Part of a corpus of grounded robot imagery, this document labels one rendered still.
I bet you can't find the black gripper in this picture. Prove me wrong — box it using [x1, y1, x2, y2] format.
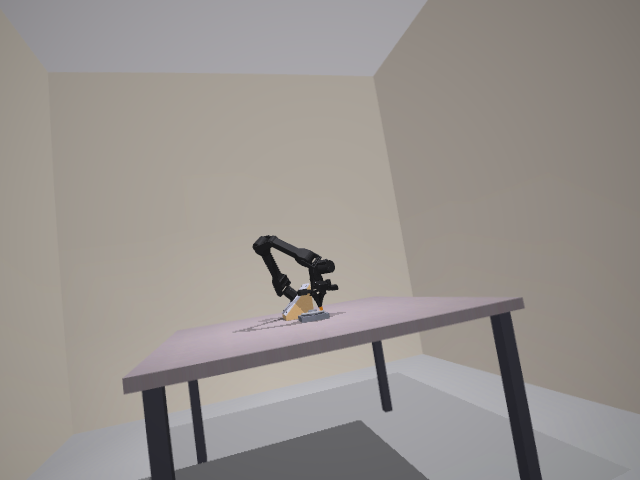
[297, 274, 338, 309]

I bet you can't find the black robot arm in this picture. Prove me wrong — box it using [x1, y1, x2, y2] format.
[252, 235, 335, 302]

